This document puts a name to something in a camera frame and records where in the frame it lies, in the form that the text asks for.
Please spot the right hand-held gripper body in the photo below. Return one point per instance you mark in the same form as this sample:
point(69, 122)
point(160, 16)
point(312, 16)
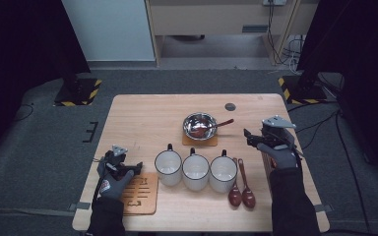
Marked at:
point(277, 136)

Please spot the black floor tape marks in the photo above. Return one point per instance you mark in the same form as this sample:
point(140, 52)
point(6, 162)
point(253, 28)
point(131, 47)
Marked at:
point(92, 131)

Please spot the black stand with striped base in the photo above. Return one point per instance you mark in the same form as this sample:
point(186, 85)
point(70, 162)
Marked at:
point(303, 91)
point(77, 93)

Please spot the white cabinet panel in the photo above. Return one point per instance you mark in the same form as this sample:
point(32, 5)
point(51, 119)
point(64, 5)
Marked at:
point(108, 29)

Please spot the person's right hand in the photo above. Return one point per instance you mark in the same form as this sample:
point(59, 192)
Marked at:
point(283, 159)

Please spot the black curtain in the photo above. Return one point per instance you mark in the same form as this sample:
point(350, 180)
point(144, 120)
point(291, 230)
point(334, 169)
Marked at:
point(19, 49)
point(364, 49)

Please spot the red-brown wooden spoon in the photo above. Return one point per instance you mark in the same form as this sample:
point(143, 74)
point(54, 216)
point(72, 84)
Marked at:
point(198, 131)
point(234, 196)
point(248, 197)

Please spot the grey round table grommet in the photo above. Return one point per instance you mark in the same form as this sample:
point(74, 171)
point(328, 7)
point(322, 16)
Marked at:
point(230, 106)

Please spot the stainless steel bowl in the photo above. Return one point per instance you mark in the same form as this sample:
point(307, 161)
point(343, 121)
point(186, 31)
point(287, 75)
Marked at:
point(195, 121)

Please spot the flat grey floor device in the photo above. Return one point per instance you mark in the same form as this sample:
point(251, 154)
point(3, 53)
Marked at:
point(188, 37)

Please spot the white power strip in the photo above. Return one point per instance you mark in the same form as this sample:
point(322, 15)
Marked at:
point(274, 2)

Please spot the beige wooden desk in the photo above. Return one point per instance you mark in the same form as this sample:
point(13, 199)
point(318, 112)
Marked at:
point(210, 19)

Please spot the grey tape strip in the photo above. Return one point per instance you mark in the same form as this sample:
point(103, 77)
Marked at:
point(78, 206)
point(325, 208)

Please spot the grey rectangular desk label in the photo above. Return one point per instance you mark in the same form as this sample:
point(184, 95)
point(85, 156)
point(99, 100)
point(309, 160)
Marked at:
point(254, 28)

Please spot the person's left hand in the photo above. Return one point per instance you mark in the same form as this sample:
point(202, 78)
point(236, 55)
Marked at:
point(111, 188)

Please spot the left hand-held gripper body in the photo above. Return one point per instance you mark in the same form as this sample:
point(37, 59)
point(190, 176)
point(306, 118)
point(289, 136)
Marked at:
point(111, 164)

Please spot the white enamel mug black rim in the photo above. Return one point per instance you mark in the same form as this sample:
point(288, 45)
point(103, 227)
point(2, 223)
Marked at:
point(168, 168)
point(223, 173)
point(195, 172)

